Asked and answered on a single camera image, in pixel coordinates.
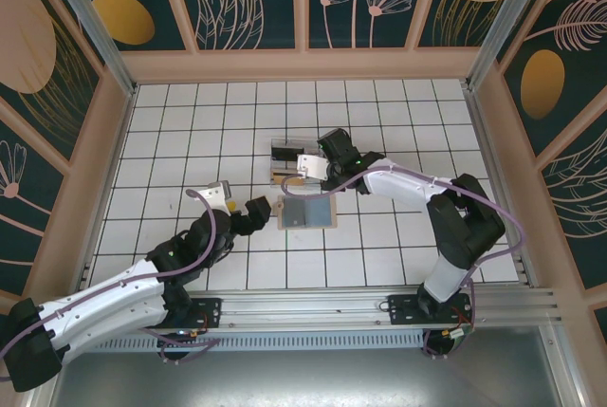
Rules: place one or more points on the gold card stack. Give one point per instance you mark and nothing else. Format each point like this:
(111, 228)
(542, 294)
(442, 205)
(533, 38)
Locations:
(277, 180)

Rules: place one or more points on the grey metal panel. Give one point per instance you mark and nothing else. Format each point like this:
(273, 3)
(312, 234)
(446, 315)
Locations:
(303, 378)

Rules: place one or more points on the aluminium mounting rail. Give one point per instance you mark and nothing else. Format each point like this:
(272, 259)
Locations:
(303, 309)

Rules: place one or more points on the aluminium corner post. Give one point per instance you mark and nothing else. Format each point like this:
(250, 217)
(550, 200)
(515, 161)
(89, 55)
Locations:
(85, 13)
(509, 13)

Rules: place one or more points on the aluminium side rail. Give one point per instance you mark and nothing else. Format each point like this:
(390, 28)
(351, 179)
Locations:
(484, 141)
(121, 141)

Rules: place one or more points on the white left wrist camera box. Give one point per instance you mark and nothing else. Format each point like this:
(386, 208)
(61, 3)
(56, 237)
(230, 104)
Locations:
(215, 193)

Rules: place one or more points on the clear acrylic organizer tray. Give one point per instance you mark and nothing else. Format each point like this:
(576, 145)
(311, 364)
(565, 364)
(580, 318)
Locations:
(275, 164)

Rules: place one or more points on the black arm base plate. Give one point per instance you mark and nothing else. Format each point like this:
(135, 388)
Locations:
(211, 309)
(403, 309)

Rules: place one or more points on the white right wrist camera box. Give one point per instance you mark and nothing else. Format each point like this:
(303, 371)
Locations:
(313, 165)

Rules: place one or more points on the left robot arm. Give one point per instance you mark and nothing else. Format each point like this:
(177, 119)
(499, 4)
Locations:
(104, 302)

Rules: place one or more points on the black card stack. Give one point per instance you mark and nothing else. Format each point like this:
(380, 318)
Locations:
(284, 153)

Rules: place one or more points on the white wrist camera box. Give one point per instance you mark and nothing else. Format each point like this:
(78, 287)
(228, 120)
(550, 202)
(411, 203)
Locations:
(313, 165)
(215, 193)

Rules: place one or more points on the black card in sleeve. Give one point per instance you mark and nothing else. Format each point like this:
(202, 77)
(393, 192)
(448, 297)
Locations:
(295, 215)

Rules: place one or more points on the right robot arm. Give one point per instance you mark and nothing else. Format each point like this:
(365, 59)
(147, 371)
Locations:
(403, 186)

